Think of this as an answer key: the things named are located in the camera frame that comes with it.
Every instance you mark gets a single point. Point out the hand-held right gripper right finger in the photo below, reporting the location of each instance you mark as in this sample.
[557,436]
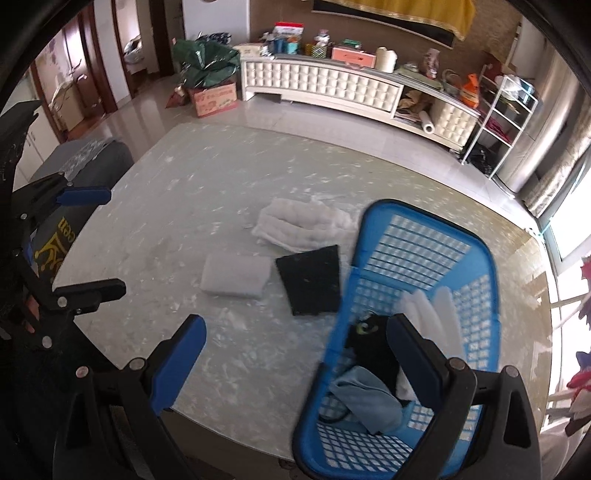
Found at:
[413,357]

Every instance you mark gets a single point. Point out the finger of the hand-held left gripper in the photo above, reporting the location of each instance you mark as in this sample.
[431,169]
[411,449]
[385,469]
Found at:
[92,291]
[85,196]

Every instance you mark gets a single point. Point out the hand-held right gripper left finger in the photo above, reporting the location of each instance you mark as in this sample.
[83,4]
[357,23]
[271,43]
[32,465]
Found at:
[182,355]

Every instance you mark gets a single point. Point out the light blue cloth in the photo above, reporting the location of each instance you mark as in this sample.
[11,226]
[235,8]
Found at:
[364,397]

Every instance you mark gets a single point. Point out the pale cloth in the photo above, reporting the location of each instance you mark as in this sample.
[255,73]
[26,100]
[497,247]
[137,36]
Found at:
[235,274]

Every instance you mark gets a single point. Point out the blue plastic laundry basket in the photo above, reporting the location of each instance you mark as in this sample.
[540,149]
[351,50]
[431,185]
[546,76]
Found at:
[415,258]

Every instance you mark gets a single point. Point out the black square cloth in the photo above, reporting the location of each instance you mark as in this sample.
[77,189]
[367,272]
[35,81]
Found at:
[309,281]

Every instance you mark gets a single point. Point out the white fluffy towel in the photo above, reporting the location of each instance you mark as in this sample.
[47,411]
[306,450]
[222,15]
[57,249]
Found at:
[300,226]

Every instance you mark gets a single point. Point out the chair with grey cover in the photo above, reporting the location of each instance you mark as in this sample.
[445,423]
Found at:
[92,157]

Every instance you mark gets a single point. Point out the brown wooden door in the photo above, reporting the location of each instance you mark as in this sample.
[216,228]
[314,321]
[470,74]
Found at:
[85,60]

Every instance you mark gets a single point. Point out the cardboard box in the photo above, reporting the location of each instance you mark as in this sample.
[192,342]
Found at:
[214,99]

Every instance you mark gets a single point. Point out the clothes drying rack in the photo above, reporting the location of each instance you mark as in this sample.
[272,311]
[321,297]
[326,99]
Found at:
[579,392]

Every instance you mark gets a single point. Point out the green plastic bag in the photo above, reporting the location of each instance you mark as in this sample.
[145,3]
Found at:
[205,62]

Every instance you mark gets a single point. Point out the white paper roll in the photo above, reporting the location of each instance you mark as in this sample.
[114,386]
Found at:
[427,122]

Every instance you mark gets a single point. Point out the patterned beige curtain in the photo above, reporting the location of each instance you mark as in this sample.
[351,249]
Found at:
[558,152]

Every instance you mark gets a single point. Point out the white tufted tv cabinet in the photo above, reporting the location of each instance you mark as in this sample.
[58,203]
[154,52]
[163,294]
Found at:
[323,83]

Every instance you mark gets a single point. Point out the orange bag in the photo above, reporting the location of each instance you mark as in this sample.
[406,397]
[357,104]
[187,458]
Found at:
[471,91]

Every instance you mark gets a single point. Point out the green patterned box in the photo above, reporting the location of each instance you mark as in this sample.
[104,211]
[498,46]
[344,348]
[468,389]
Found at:
[316,50]

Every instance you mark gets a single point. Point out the floral patterned bag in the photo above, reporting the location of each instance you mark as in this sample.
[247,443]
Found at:
[431,63]

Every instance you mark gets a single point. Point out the white plastic jug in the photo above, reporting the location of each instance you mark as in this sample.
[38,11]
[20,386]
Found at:
[386,60]

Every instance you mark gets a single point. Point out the pink storage box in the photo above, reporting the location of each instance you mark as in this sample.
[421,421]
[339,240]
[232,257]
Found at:
[353,56]

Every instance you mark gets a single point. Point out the yellow dust cover cloth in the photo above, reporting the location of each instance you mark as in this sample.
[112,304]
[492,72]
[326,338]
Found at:
[438,14]

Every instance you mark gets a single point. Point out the brown doorway frame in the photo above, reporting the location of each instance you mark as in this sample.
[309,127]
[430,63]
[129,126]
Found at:
[154,37]

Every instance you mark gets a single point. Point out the black wall television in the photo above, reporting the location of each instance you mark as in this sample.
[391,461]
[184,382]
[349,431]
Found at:
[415,30]

